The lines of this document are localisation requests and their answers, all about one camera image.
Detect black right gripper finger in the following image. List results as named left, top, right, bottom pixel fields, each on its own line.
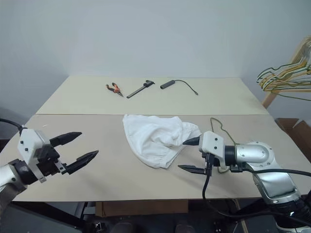
left=182, top=136, right=201, bottom=147
left=177, top=165, right=207, bottom=175

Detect bunch of wire hangers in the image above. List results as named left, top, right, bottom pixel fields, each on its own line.
left=257, top=63, right=311, bottom=100

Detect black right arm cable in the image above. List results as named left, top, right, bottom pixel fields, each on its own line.
left=202, top=152, right=311, bottom=200

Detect orange-handled pliers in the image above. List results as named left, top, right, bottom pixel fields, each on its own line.
left=105, top=82, right=124, bottom=99

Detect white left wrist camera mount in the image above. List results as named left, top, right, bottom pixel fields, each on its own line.
left=17, top=128, right=52, bottom=183

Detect grey USB hub with cable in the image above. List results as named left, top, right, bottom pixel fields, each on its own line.
left=159, top=79, right=199, bottom=96

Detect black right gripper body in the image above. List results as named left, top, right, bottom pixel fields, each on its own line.
left=198, top=135, right=207, bottom=169

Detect black digital caliper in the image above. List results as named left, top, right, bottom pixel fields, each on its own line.
left=126, top=79, right=155, bottom=100

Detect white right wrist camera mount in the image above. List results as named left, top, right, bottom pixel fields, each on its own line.
left=198, top=131, right=231, bottom=171

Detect olive wire hanger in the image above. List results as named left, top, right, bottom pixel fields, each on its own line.
left=209, top=117, right=238, bottom=174

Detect white cloth garment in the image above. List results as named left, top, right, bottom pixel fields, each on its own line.
left=122, top=113, right=203, bottom=169

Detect open brown cardboard box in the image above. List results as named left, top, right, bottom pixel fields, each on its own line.
left=275, top=117, right=311, bottom=156

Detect wooden clothes rack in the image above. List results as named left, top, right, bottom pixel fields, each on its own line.
left=261, top=91, right=278, bottom=108

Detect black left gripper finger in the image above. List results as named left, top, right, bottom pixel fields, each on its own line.
left=49, top=132, right=83, bottom=148
left=65, top=150, right=100, bottom=175

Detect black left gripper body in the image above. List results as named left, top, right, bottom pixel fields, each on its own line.
left=35, top=143, right=68, bottom=178

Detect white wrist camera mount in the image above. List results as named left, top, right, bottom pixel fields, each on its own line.
left=198, top=131, right=231, bottom=171
left=17, top=128, right=52, bottom=183

